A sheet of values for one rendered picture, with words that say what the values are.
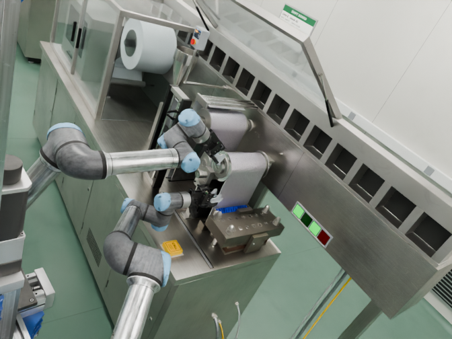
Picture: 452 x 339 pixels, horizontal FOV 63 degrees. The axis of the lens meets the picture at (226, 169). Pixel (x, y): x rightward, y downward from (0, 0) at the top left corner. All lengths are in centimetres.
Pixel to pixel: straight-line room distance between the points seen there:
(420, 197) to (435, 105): 254
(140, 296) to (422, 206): 106
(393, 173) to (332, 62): 318
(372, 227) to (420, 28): 288
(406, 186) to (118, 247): 109
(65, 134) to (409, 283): 137
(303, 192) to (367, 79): 271
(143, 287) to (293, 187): 93
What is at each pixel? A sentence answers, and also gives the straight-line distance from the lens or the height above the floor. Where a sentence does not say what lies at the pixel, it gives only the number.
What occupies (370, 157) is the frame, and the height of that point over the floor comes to 162.
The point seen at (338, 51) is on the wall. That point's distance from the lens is 466.
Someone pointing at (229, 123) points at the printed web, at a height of 138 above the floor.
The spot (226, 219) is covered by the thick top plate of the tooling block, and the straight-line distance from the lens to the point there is 183.
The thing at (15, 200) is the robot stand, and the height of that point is 150.
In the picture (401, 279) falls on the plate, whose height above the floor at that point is 131.
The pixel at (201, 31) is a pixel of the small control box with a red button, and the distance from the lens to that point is 200.
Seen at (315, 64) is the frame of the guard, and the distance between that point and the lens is 146.
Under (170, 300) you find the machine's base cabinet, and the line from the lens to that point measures 177.
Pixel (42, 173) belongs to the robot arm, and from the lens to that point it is 140.
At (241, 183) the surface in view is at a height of 118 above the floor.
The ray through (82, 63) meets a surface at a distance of 281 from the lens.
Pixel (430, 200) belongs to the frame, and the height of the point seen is 163.
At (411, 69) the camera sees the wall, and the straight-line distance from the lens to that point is 420.
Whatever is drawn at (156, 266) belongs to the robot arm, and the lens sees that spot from 131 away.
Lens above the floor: 210
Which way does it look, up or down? 29 degrees down
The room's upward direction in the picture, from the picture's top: 25 degrees clockwise
